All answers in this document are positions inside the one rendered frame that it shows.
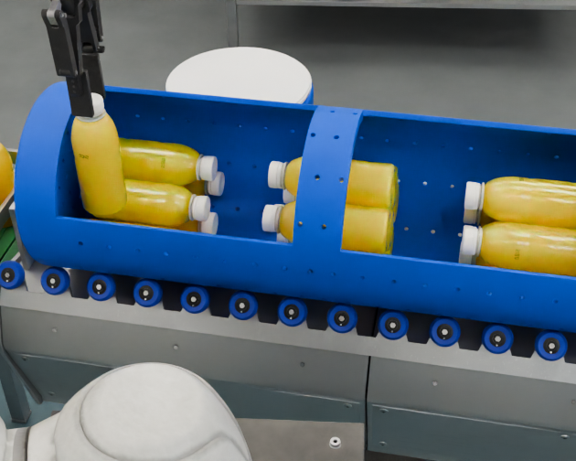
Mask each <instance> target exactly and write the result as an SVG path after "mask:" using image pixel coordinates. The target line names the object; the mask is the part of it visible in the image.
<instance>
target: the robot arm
mask: <svg viewBox="0 0 576 461"><path fill-rule="evenodd" d="M50 1H51V4H50V7H49V9H46V8H43V9H42V11H41V16H42V19H43V21H44V23H45V25H46V27H47V32H48V39H49V43H50V47H51V51H52V56H53V59H54V64H55V68H56V72H57V75H58V76H63V77H66V82H67V87H68V93H69V103H70V108H71V113H72V115H73V116H80V117H90V118H92V117H93V116H94V109H93V103H92V97H91V94H92V93H97V94H100V96H101V97H102V98H103V100H105V98H106V93H105V88H104V82H103V76H102V71H101V60H100V54H98V53H104V50H105V47H104V46H100V45H99V42H102V41H103V33H102V25H101V10H100V3H99V0H50ZM82 51H83V52H82ZM0 461H252V459H251V454H250V451H249V448H248V446H247V444H246V441H245V439H244V436H243V434H242V431H241V429H240V427H239V425H238V423H237V421H236V419H235V417H234V416H233V414H232V412H231V411H230V409H229V407H228V406H227V404H226V403H225V402H224V401H223V400H222V399H221V397H220V396H219V395H218V394H217V392H216V391H215V390H214V389H213V388H212V387H211V386H210V385H209V384H208V383H207V382H206V381H204V380H203V379H202V378H200V377H199V376H198V375H197V374H195V373H194V372H192V371H190V370H186V369H184V368H181V367H178V366H175V365H171V364H165V363H156V362H146V363H137V364H131V365H127V366H123V367H120V368H117V369H115V370H111V371H108V372H106V373H104V374H102V375H101V376H100V377H98V378H97V379H95V380H94V381H92V382H90V383H89V384H87V385H86V386H85V387H83V388H82V389H81V390H80V391H78V392H77V393H76V394H75V395H74V396H73V397H72V398H71V399H70V400H69V401H68V402H67V403H66V404H65V406H64V407H63V409H62V410H61V412H59V413H56V414H55V415H53V416H51V417H49V418H48V419H46V420H44V421H42V422H40V423H37V424H35V425H33V426H29V427H23V428H16V429H9V430H7V429H6V428H5V423H4V421H3V419H2V418H1V417H0Z"/></svg>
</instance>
